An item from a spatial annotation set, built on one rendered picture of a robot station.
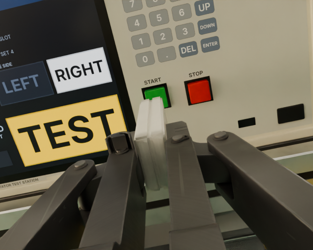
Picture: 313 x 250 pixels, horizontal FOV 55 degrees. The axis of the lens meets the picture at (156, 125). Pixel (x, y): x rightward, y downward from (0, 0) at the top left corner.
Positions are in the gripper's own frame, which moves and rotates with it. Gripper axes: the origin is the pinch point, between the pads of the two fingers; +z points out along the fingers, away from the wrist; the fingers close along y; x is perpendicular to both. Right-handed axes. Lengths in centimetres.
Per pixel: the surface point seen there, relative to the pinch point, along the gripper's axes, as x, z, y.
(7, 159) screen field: -3.0, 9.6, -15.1
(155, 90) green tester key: 0.6, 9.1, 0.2
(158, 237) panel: -25.2, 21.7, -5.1
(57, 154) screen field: -3.5, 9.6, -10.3
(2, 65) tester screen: 5.5, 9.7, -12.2
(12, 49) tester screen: 6.6, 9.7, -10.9
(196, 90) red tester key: -0.1, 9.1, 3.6
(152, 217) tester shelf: -10.4, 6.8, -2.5
